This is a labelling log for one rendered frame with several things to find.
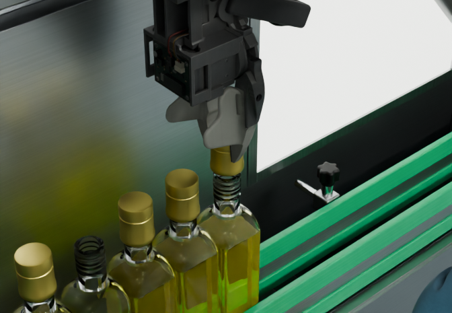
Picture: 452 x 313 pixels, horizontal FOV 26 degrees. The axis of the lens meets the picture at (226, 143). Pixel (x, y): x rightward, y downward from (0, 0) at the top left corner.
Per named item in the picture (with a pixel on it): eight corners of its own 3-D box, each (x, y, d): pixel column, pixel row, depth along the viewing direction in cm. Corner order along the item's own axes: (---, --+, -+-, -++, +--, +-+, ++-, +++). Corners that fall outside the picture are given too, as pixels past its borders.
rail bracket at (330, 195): (305, 221, 137) (309, 143, 130) (340, 245, 133) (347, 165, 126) (284, 233, 135) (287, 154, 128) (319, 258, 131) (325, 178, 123)
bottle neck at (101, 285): (96, 266, 98) (93, 230, 95) (114, 282, 96) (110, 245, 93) (71, 281, 96) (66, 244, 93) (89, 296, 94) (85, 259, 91)
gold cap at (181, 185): (185, 196, 103) (183, 163, 100) (207, 212, 101) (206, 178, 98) (158, 211, 101) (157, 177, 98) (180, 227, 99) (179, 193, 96)
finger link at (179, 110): (155, 144, 101) (160, 73, 94) (200, 123, 104) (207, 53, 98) (173, 161, 99) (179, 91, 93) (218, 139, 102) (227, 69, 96)
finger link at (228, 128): (197, 178, 97) (185, 94, 92) (242, 155, 100) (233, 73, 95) (217, 189, 94) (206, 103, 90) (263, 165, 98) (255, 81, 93)
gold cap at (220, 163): (229, 152, 104) (229, 118, 101) (251, 167, 102) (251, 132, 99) (202, 165, 102) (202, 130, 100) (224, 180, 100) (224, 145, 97)
